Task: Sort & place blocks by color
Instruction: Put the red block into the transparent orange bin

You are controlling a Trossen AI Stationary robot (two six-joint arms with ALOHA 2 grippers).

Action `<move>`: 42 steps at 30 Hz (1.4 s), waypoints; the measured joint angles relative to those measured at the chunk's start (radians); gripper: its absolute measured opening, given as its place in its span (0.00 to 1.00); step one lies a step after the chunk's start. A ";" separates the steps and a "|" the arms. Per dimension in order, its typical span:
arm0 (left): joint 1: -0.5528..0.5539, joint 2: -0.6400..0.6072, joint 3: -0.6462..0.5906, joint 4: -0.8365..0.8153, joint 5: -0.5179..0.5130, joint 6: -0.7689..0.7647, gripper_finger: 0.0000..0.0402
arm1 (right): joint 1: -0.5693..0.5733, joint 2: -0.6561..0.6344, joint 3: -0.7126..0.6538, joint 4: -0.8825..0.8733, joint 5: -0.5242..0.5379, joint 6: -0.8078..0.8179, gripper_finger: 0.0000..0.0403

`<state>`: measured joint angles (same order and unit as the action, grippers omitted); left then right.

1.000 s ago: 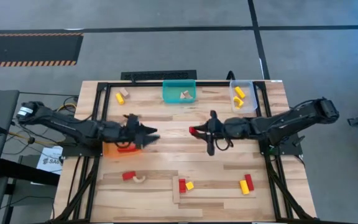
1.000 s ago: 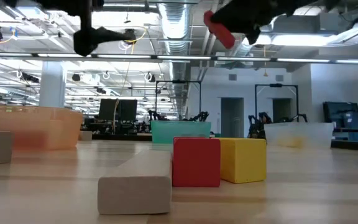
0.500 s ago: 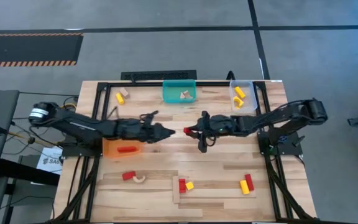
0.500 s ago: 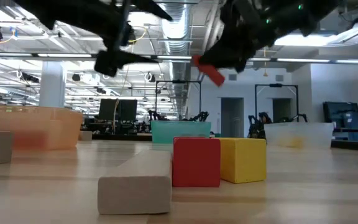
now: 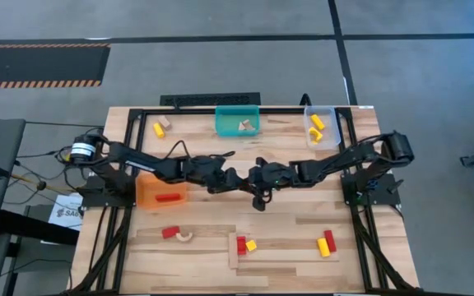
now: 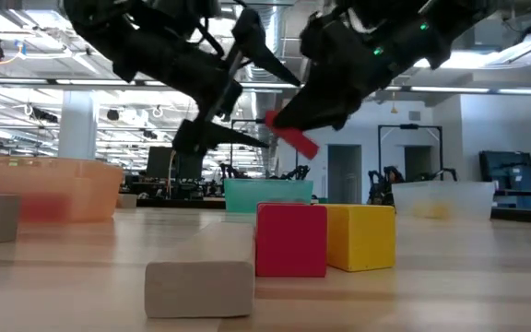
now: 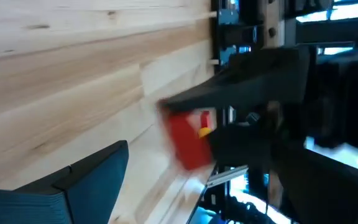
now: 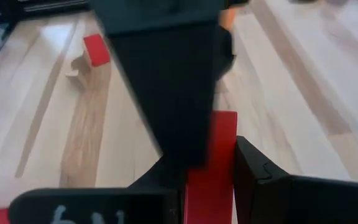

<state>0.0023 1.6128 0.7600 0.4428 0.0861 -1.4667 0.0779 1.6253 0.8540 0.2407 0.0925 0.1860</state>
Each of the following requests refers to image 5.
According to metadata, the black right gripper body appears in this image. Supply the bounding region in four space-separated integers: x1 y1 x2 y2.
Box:
255 160 302 192

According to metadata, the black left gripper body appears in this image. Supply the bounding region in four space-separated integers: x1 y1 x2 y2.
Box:
185 155 238 194

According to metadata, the red long block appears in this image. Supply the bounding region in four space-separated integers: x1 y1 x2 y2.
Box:
155 192 182 203

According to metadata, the long natural wooden plank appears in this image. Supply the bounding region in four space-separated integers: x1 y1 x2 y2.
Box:
227 232 239 271

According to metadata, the yellow arch block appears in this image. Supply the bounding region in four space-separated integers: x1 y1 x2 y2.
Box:
308 127 324 145

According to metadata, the yellow long block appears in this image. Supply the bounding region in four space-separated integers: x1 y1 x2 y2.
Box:
310 113 326 132

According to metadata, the yellow cylinder block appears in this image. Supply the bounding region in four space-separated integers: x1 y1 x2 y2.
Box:
317 237 331 258

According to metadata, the teal plastic bin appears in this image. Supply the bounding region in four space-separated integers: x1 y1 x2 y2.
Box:
214 104 262 138

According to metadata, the orange plastic bin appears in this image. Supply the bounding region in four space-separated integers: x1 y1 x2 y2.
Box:
135 171 188 209

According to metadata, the clear plastic bin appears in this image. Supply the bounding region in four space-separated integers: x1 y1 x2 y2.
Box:
303 105 342 151

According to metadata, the black power strip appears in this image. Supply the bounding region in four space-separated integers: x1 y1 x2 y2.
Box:
159 92 262 107

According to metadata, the white printed paper sheet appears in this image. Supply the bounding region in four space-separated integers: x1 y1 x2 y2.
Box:
48 192 85 232

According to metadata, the black support beam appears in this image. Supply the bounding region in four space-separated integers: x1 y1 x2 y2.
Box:
0 209 81 247

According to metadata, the black hazard-striped floor mat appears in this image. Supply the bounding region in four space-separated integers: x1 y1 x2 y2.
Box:
0 43 112 90

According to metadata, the black aluminium extrusion frame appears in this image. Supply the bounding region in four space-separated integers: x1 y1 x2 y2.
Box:
67 105 421 295

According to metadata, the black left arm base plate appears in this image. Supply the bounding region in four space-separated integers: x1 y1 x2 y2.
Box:
76 180 137 208

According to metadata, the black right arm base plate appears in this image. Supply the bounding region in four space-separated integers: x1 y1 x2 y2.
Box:
341 172 402 208

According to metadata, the yellow cable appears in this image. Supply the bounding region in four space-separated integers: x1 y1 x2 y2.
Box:
10 172 82 194

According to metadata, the black floor cable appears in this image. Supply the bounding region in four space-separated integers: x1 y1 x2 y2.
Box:
0 257 73 294

